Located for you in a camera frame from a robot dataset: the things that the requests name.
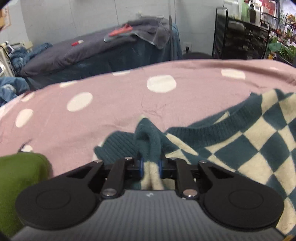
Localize small red white object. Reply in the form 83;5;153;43
71;40;84;47

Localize green folded garment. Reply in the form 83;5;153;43
0;152;51;237

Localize blue crumpled clothes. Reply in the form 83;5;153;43
1;42;53;106

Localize red item on towel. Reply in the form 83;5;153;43
108;24;133;37

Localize dark grey bed mattress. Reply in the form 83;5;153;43
19;25;182;90

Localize black metal rack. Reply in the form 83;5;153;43
212;7;270;60

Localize grey towel on bed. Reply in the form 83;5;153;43
103;16;171;50

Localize teal cream checkered sweater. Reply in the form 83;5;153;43
94;89;295;235

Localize pink polka dot blanket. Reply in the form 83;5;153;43
1;60;295;175

